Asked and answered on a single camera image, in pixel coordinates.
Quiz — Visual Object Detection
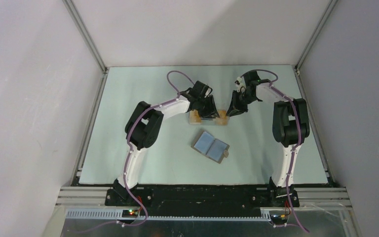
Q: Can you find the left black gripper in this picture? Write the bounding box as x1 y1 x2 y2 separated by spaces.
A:
196 95 220 120

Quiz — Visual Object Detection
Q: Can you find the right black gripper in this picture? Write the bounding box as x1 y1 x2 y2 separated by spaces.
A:
226 90 257 118

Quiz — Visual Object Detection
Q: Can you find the clear plastic card box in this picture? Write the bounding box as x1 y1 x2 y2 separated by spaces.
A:
189 110 229 126

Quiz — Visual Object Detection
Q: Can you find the grey card holder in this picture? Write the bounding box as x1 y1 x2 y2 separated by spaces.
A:
191 130 230 164

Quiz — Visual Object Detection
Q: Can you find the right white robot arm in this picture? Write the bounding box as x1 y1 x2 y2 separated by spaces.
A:
226 69 310 206

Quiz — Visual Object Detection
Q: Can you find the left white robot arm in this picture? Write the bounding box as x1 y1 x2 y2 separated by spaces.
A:
117 81 219 206

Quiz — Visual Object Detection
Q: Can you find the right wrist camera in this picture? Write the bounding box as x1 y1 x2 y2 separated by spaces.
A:
235 77 246 93

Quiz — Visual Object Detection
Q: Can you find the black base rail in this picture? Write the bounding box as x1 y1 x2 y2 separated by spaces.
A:
105 183 300 217

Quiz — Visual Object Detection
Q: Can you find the grey cable duct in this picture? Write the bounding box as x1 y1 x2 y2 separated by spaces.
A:
66 208 271 222

